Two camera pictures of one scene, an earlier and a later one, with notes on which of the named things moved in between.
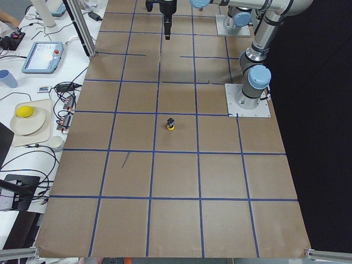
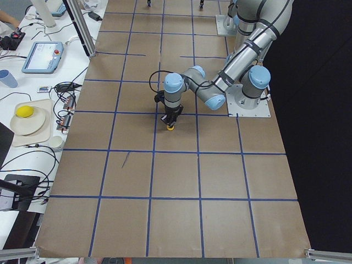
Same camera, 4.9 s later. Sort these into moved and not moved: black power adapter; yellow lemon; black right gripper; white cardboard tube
Moved: black right gripper
Not moved: white cardboard tube; yellow lemon; black power adapter
